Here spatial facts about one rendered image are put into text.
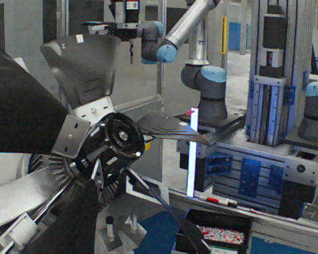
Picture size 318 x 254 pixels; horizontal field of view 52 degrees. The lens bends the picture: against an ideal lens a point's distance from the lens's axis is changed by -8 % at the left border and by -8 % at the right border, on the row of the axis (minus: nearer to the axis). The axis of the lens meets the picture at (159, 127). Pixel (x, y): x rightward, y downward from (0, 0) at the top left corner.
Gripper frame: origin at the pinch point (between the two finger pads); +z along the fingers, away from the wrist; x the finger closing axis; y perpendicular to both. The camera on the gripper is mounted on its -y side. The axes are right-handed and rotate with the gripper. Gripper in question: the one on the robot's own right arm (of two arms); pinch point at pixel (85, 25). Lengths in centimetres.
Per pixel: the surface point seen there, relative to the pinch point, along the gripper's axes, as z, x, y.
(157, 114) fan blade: -8, -52, 20
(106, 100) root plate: 14, -65, 9
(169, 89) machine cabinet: -220, 291, 138
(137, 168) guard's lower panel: -45, 33, 95
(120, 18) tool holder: 11, -64, -10
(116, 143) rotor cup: 16, -78, 14
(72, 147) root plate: 24, -73, 16
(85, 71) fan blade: 16, -56, 4
